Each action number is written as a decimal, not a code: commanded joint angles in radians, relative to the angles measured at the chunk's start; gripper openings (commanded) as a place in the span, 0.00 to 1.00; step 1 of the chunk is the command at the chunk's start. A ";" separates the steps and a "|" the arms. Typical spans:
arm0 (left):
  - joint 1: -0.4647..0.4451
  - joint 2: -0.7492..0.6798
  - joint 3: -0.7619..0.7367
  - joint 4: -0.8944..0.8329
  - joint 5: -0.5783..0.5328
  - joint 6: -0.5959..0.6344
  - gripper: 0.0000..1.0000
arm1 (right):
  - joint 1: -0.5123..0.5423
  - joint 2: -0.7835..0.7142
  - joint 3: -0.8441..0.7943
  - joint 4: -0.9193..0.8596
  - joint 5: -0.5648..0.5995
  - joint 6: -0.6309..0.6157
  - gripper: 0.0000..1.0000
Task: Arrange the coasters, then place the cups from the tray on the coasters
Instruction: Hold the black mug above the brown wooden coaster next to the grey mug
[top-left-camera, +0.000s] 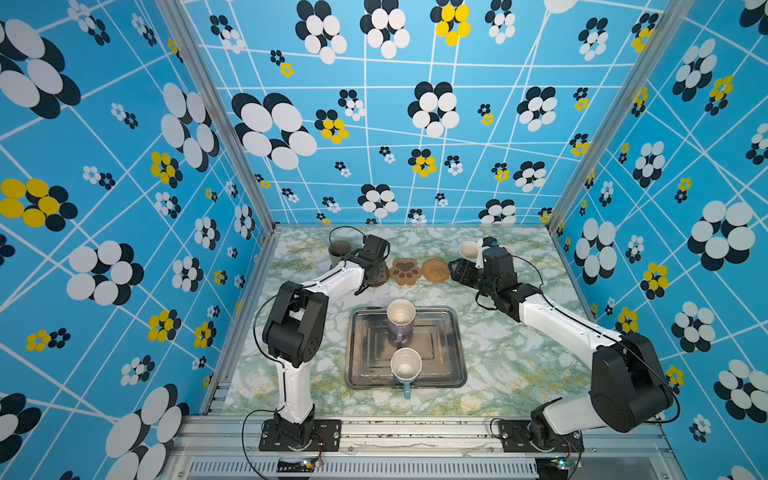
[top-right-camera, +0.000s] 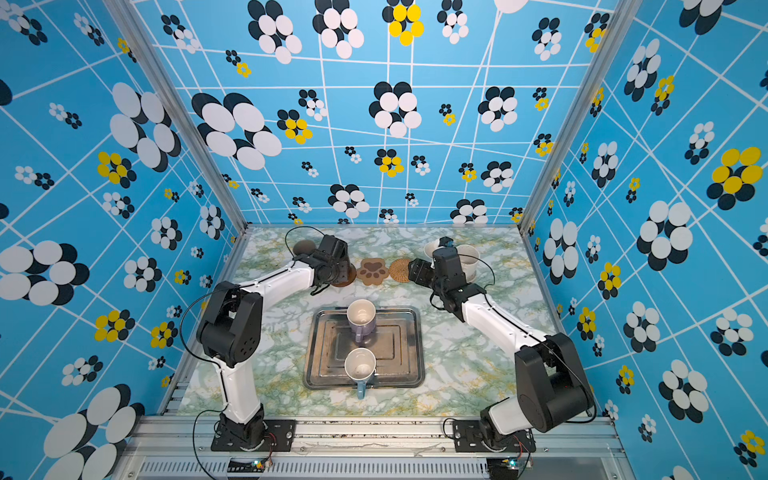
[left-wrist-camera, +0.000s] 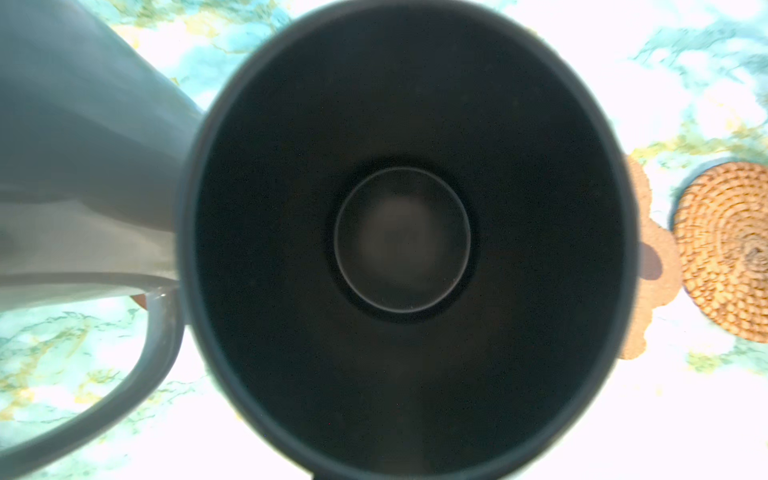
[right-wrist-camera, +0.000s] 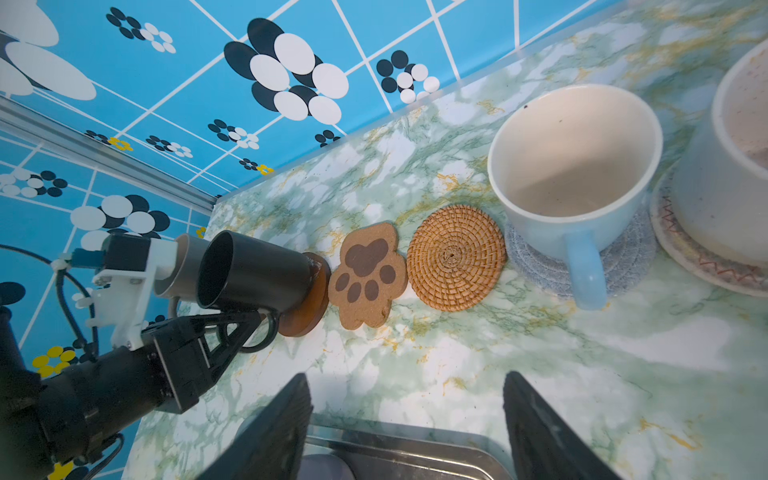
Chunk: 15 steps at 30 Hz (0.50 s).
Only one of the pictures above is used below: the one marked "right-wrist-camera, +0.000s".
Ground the aluminium corner post left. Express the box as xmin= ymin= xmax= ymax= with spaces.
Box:
xmin=1 ymin=97 xmax=217 ymax=213

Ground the metal serving tray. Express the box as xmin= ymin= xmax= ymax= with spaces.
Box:
xmin=305 ymin=414 xmax=516 ymax=479

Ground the rattan wicker round coaster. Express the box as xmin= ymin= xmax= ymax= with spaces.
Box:
xmin=406 ymin=205 xmax=507 ymax=312

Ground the blue handled cream mug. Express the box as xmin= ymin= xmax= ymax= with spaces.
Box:
xmin=487 ymin=84 xmax=663 ymax=310

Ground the black mug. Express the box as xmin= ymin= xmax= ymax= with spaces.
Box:
xmin=196 ymin=230 xmax=315 ymax=353

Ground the grey woven round coaster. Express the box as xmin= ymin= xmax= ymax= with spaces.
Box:
xmin=504 ymin=208 xmax=658 ymax=299

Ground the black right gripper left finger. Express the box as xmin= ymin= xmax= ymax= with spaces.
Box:
xmin=199 ymin=373 xmax=313 ymax=480

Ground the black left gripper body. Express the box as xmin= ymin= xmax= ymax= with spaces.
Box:
xmin=38 ymin=315 xmax=216 ymax=462

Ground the paw print cork coaster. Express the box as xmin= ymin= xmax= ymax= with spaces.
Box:
xmin=328 ymin=222 xmax=408 ymax=330

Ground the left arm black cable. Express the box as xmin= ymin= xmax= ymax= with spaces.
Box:
xmin=0 ymin=242 xmax=127 ymax=480

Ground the white ceramic mug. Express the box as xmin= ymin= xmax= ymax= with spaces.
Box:
xmin=671 ymin=41 xmax=767 ymax=267

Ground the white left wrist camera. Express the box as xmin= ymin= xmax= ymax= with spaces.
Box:
xmin=68 ymin=235 xmax=178 ymax=350

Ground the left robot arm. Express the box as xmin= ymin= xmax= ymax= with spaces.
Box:
xmin=1 ymin=308 xmax=264 ymax=479

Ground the stainless steel cup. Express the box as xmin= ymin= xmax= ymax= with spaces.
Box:
xmin=154 ymin=234 xmax=209 ymax=302

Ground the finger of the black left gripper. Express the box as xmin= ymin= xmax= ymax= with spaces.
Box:
xmin=191 ymin=310 xmax=267 ymax=384

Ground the scratched brown round coaster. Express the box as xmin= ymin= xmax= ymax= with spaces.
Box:
xmin=278 ymin=252 xmax=331 ymax=338

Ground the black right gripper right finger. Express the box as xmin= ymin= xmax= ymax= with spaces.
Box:
xmin=503 ymin=371 xmax=619 ymax=480

